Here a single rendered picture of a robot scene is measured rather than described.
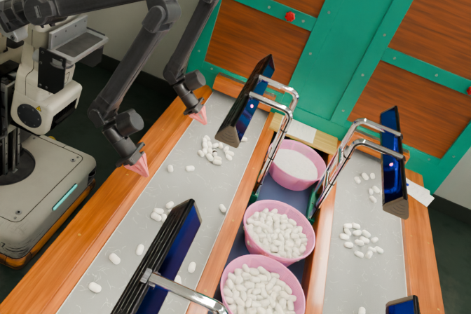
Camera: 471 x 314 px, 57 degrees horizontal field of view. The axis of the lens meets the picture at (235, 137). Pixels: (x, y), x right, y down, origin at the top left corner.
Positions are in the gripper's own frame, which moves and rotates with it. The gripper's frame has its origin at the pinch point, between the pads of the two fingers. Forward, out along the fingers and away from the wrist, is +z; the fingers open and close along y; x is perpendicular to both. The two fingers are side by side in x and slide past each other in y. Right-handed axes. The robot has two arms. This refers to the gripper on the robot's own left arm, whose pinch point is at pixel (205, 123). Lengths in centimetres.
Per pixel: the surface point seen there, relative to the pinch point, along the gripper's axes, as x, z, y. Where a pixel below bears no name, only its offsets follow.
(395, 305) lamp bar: -64, 34, -75
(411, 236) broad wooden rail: -57, 74, -9
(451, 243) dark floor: -51, 186, 100
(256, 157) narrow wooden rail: -12.5, 22.5, -1.1
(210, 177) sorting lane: -2.2, 14.0, -21.5
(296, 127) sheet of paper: -21.6, 31.3, 32.4
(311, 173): -26, 44, 9
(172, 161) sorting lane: 8.4, 1.8, -21.7
